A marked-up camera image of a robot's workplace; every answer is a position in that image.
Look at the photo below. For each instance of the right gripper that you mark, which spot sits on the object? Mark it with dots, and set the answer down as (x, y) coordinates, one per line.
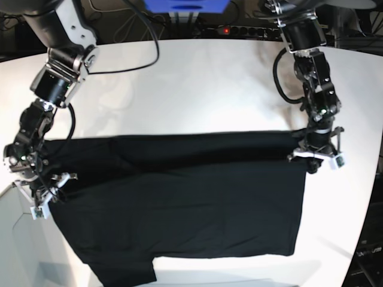
(39, 189)

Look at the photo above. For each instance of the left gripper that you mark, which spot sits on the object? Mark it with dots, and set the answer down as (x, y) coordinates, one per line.
(318, 138)

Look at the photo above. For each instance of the black T-shirt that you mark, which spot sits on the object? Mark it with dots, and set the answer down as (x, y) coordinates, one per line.
(217, 195)

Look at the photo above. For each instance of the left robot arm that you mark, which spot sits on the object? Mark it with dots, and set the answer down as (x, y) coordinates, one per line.
(303, 36)

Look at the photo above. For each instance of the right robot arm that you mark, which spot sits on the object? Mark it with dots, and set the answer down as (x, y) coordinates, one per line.
(71, 51)

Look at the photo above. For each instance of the black power strip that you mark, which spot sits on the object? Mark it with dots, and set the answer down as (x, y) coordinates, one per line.
(244, 32)

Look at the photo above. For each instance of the blue plastic box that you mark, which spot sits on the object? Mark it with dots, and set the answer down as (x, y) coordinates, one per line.
(190, 6)

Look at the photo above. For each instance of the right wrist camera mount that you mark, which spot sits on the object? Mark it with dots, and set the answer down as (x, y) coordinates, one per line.
(43, 212)

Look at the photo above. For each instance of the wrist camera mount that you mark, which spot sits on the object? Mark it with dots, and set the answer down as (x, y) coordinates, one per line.
(314, 160)
(43, 212)

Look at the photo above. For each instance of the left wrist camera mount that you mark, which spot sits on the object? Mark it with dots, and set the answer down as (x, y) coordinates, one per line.
(314, 160)

